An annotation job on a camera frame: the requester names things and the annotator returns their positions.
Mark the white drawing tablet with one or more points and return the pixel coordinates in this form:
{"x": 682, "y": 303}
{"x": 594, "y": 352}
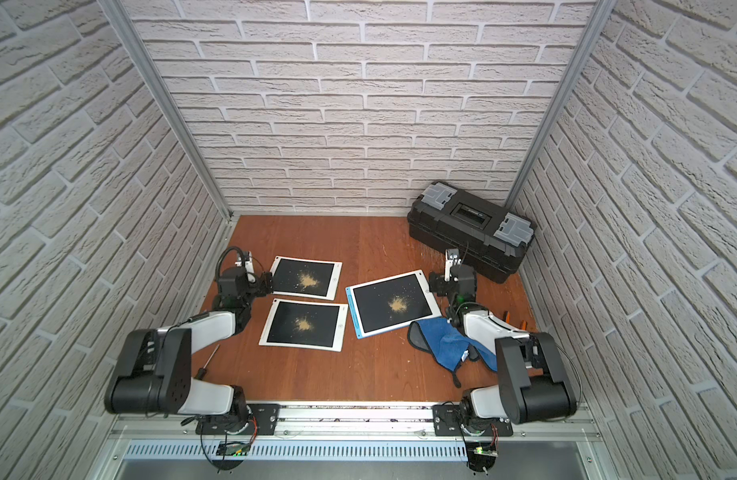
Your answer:
{"x": 306, "y": 278}
{"x": 308, "y": 325}

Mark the blue microfiber cleaning mitt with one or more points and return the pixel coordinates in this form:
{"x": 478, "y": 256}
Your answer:
{"x": 448, "y": 346}

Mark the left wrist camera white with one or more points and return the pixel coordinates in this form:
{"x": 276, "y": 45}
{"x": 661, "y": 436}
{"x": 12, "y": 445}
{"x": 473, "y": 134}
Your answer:
{"x": 247, "y": 261}

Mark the near white drawing tablet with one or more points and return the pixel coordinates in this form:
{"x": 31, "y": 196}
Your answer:
{"x": 308, "y": 325}

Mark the far white drawing tablet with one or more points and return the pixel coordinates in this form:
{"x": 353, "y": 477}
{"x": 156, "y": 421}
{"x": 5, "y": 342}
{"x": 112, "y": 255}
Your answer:
{"x": 306, "y": 278}

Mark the black toolbox grey latches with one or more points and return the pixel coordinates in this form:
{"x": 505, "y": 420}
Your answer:
{"x": 491, "y": 239}

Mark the orange handled pliers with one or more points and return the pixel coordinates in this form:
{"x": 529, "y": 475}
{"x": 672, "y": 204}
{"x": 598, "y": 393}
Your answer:
{"x": 518, "y": 322}

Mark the aluminium mounting rail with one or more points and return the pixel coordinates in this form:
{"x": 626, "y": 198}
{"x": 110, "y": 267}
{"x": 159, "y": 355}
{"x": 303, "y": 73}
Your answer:
{"x": 362, "y": 421}

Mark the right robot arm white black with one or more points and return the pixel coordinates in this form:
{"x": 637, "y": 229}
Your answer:
{"x": 533, "y": 381}

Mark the blue-edged drawing tablet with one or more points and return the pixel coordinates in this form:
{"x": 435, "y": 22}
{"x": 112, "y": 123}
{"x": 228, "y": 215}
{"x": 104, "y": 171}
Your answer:
{"x": 391, "y": 303}

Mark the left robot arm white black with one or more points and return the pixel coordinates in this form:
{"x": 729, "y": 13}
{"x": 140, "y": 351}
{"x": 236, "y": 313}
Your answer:
{"x": 153, "y": 373}

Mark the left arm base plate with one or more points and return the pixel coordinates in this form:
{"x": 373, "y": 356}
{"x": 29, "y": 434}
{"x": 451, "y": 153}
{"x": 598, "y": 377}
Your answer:
{"x": 259, "y": 418}

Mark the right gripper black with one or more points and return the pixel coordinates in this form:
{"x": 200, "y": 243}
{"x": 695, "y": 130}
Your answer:
{"x": 438, "y": 283}

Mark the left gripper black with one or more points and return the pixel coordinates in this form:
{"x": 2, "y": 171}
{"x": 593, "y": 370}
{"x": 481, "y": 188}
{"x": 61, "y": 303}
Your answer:
{"x": 263, "y": 284}

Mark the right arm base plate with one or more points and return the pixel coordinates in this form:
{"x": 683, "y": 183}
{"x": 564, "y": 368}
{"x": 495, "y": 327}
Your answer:
{"x": 451, "y": 419}

